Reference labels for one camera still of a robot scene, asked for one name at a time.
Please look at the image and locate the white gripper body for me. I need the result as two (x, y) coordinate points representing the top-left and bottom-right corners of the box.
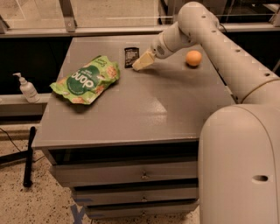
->
(148, 22), (195, 59)

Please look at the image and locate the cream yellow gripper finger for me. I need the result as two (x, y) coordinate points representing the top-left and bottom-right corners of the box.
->
(132, 49), (156, 71)

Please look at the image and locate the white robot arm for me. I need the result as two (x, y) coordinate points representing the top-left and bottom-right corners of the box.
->
(133, 2), (280, 224)

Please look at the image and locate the orange fruit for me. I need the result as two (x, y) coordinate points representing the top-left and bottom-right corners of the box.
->
(185, 51), (202, 67)

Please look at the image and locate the green chip bag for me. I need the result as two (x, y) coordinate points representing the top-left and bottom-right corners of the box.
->
(50, 55), (120, 105)

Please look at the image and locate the grey drawer cabinet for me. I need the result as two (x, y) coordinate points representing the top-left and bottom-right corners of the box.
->
(32, 35), (234, 210)

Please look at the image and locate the white pump bottle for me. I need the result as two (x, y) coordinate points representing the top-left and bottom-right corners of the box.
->
(14, 73), (39, 103)

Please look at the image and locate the top grey drawer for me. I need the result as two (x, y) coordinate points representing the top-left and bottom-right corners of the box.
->
(50, 161), (197, 187)

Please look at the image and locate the grey drawer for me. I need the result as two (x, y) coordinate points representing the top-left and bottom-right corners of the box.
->
(86, 203), (198, 220)
(72, 187), (198, 206)
(50, 161), (197, 187)

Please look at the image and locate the middle grey drawer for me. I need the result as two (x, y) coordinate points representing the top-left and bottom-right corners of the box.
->
(72, 187), (198, 206)

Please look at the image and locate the bottom grey drawer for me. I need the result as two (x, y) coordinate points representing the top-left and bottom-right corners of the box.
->
(86, 203), (198, 220)

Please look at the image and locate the black stand leg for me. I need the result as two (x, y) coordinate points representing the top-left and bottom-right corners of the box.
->
(0, 126), (36, 187)

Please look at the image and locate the metal railing frame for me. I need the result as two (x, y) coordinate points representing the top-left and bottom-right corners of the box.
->
(0, 0), (279, 38)

